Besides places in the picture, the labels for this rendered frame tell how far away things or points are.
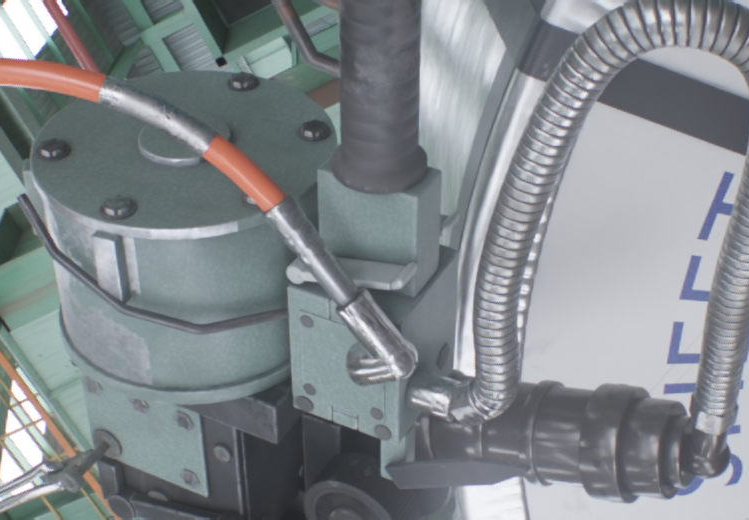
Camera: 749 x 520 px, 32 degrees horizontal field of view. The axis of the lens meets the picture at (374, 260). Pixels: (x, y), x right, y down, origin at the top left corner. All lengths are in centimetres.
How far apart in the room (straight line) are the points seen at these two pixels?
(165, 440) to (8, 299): 547
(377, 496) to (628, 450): 13
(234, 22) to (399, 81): 686
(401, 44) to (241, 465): 26
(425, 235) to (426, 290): 3
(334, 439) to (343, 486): 4
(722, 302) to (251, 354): 22
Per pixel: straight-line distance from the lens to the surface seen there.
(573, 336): 84
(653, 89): 77
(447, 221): 61
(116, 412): 72
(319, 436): 74
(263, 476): 73
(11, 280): 612
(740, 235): 55
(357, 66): 54
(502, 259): 55
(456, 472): 62
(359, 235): 59
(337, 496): 71
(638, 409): 68
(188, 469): 72
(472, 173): 80
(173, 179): 61
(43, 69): 57
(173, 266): 60
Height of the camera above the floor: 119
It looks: 9 degrees up
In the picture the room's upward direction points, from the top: 115 degrees counter-clockwise
